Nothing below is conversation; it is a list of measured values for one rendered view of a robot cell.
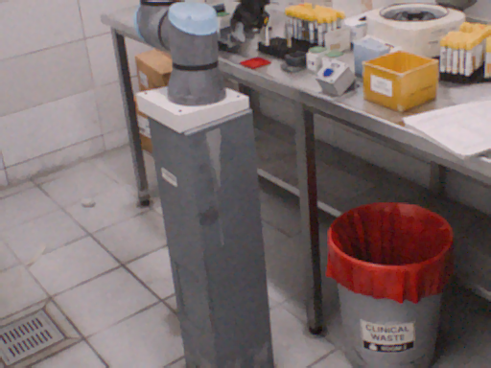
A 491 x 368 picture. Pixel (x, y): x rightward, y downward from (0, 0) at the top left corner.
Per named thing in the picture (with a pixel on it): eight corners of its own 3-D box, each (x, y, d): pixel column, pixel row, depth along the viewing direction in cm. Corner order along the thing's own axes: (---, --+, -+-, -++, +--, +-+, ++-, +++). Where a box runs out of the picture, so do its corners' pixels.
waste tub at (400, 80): (362, 99, 181) (361, 62, 176) (398, 85, 187) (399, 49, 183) (401, 113, 171) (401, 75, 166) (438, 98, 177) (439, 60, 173)
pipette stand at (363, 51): (350, 78, 195) (349, 43, 191) (369, 72, 199) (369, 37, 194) (374, 87, 187) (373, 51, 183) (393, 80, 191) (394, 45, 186)
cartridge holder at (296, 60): (280, 68, 207) (279, 57, 205) (304, 60, 211) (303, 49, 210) (291, 73, 203) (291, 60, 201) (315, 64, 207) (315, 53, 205)
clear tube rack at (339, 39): (283, 43, 228) (281, 22, 225) (307, 36, 233) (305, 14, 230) (326, 57, 213) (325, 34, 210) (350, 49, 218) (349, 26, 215)
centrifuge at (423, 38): (344, 53, 215) (343, 13, 210) (421, 34, 227) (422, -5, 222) (394, 74, 195) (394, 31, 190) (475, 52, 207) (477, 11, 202)
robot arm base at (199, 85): (178, 109, 171) (176, 70, 168) (159, 92, 184) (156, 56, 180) (236, 100, 177) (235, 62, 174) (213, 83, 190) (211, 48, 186)
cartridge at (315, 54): (307, 72, 202) (306, 49, 199) (319, 67, 205) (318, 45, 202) (316, 75, 199) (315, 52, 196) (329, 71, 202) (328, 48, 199)
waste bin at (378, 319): (305, 345, 226) (297, 227, 208) (385, 296, 246) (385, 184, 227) (392, 413, 198) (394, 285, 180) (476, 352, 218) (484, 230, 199)
